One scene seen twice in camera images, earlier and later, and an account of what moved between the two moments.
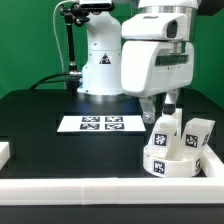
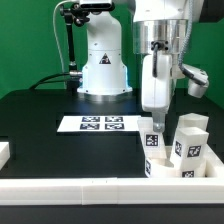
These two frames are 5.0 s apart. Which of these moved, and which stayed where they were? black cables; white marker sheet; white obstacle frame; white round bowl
Moved: white round bowl
Stayed: white marker sheet; black cables; white obstacle frame
